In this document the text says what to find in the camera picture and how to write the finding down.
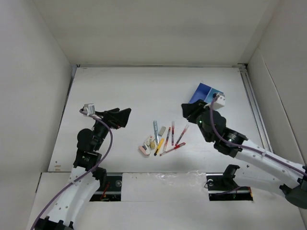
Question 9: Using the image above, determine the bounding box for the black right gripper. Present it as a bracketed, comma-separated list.
[181, 99, 213, 143]

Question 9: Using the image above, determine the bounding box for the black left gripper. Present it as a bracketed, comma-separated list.
[93, 108, 130, 150]

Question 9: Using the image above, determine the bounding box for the red pen white cap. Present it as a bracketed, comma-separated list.
[171, 121, 175, 146]

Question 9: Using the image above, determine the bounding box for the red pen thin slanted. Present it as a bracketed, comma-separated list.
[175, 125, 189, 146]

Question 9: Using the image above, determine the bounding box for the red pen clear barrel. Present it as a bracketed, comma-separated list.
[163, 127, 171, 152]

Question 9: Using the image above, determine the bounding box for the red gel pen capped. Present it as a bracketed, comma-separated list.
[159, 142, 186, 156]

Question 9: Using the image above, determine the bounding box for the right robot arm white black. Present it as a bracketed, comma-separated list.
[181, 100, 307, 209]

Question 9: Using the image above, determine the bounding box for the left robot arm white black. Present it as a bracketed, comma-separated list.
[31, 103, 131, 230]

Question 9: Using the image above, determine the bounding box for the blue two-compartment container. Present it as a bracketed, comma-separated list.
[189, 83, 223, 104]

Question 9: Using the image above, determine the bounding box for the grey eraser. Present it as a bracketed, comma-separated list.
[158, 126, 166, 136]

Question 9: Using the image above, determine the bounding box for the white eraser red label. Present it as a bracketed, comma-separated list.
[144, 135, 155, 145]

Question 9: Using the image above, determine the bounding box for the white grey correction tape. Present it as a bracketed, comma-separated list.
[142, 143, 151, 150]

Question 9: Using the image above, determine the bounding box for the pink white correction tape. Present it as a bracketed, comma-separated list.
[139, 146, 151, 157]

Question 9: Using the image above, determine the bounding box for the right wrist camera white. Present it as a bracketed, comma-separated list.
[213, 92, 226, 110]

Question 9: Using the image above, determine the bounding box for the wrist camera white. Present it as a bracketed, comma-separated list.
[213, 92, 226, 110]
[80, 103, 95, 116]

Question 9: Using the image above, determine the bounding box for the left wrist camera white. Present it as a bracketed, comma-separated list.
[80, 103, 95, 116]

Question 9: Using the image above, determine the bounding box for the aluminium rail right side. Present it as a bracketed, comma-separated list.
[238, 65, 273, 152]

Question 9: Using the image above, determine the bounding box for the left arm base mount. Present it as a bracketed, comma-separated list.
[90, 174, 122, 202]

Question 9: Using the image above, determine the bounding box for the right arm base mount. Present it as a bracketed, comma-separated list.
[204, 164, 253, 201]

